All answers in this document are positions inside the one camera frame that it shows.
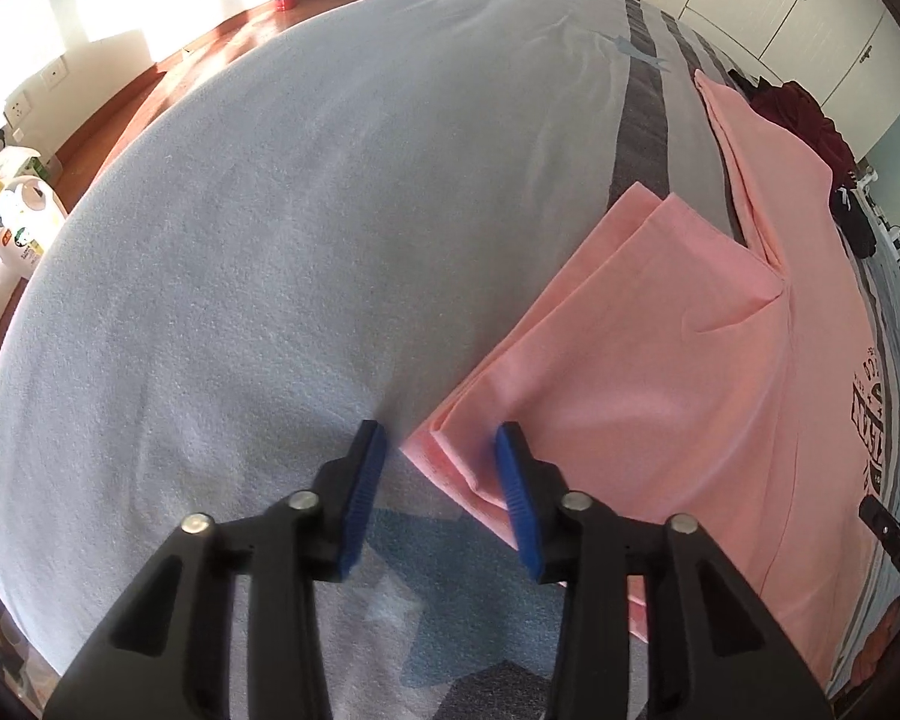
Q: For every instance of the black garment with white print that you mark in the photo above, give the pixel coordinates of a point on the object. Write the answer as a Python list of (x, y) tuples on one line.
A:
[(852, 220)]

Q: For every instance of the cluttered bedside table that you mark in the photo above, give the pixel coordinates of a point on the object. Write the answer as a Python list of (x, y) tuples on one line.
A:
[(889, 230)]

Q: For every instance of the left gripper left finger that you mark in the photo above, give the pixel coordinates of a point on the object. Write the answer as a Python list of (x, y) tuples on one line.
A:
[(314, 536)]

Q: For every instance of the person's right hand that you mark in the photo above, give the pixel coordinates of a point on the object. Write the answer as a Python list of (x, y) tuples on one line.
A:
[(866, 662)]

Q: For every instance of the maroon garment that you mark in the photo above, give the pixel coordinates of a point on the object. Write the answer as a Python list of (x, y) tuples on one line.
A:
[(791, 107)]

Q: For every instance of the wall power sockets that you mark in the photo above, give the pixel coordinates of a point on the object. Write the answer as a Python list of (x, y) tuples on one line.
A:
[(23, 101)]

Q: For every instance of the cream four-door wardrobe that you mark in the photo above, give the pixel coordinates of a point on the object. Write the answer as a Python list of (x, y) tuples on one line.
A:
[(846, 53)]

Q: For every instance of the pink t-shirt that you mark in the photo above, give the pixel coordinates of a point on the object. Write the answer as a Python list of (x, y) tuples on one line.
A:
[(670, 367)]

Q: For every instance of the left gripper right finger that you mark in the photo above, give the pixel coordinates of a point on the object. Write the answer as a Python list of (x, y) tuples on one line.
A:
[(565, 536)]

